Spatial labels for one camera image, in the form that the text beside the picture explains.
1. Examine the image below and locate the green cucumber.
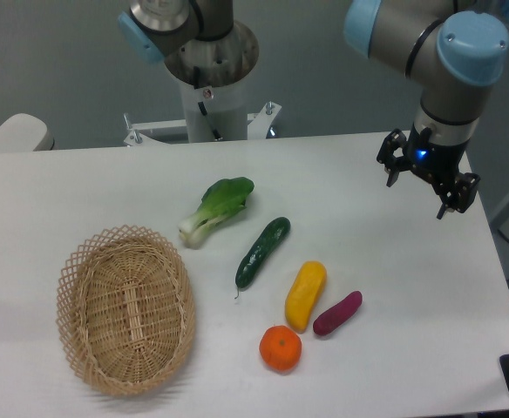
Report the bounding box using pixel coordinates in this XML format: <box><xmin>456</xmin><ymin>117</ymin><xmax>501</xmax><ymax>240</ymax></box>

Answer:
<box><xmin>234</xmin><ymin>217</ymin><xmax>291</xmax><ymax>300</ymax></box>

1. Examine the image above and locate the purple sweet potato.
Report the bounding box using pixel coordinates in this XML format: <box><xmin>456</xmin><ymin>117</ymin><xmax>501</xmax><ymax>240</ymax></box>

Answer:
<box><xmin>313</xmin><ymin>291</ymin><xmax>363</xmax><ymax>336</ymax></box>

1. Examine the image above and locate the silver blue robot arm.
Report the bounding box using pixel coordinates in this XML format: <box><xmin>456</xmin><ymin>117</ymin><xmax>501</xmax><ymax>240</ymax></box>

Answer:
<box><xmin>118</xmin><ymin>1</ymin><xmax>509</xmax><ymax>212</ymax></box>

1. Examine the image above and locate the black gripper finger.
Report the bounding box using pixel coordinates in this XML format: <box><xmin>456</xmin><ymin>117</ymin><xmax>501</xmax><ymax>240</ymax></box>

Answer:
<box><xmin>436</xmin><ymin>172</ymin><xmax>481</xmax><ymax>219</ymax></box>
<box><xmin>377</xmin><ymin>129</ymin><xmax>408</xmax><ymax>187</ymax></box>

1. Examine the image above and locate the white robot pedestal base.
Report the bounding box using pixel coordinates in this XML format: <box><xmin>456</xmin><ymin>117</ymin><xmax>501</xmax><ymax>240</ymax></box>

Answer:
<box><xmin>123</xmin><ymin>83</ymin><xmax>282</xmax><ymax>147</ymax></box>

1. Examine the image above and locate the white chair back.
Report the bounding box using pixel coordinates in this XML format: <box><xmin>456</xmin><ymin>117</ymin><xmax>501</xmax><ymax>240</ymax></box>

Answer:
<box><xmin>0</xmin><ymin>113</ymin><xmax>55</xmax><ymax>154</ymax></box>

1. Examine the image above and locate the woven wicker basket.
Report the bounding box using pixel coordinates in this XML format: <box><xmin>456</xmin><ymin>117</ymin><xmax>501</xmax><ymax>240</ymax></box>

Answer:
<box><xmin>56</xmin><ymin>226</ymin><xmax>195</xmax><ymax>396</ymax></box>

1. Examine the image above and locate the orange tangerine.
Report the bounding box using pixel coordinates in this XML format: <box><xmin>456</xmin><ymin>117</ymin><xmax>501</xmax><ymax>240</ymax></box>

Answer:
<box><xmin>259</xmin><ymin>325</ymin><xmax>302</xmax><ymax>373</ymax></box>

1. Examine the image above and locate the green bok choy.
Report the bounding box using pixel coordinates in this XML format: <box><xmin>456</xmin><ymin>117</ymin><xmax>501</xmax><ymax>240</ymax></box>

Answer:
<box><xmin>178</xmin><ymin>177</ymin><xmax>255</xmax><ymax>248</ymax></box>

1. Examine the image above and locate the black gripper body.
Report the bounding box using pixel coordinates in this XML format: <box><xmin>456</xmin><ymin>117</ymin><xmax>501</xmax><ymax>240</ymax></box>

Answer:
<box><xmin>403</xmin><ymin>126</ymin><xmax>466</xmax><ymax>191</ymax></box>

